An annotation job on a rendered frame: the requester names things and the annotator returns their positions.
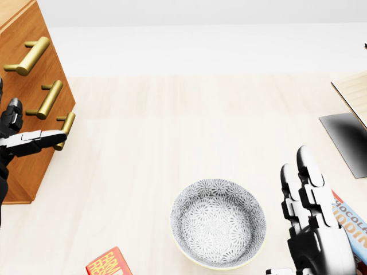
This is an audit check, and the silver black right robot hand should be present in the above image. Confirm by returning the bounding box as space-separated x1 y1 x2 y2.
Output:
266 145 358 275

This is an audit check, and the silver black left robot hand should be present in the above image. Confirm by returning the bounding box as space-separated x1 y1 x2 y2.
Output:
0 76 68 227

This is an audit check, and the wooden cabinet with drawers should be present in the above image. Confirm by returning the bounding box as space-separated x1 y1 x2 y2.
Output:
0 0 77 205

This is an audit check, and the patterned black and white bowl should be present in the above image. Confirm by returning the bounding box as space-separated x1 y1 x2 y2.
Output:
169 178 267 272

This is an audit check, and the blue orange pudding box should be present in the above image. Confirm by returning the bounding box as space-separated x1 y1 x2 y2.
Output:
331 188 367 275

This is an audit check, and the flat dark stove plate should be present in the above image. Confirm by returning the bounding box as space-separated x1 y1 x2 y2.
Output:
319 112 367 179

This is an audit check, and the red printed food box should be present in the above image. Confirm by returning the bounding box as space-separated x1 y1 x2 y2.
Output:
85 246 133 275

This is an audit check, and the pale wooden board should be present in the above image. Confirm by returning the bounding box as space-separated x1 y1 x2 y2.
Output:
330 71 367 131

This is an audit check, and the wooden drawer with smallest handle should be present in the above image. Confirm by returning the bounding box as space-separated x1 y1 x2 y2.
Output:
5 99 77 201

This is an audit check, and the small brass drawer handle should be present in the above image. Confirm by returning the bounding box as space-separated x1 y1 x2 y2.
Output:
53 112 76 151

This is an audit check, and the medium brass drawer handle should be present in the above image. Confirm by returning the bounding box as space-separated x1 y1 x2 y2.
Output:
25 80 64 120

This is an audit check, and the wooden drawer with mid handle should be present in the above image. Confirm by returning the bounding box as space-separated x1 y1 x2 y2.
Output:
0 45 77 124

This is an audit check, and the large brass drawer handle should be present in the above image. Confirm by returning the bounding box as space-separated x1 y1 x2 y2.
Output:
3 36 51 77

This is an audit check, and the wooden drawer with largest handle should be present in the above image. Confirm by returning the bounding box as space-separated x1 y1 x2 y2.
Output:
0 0 67 80

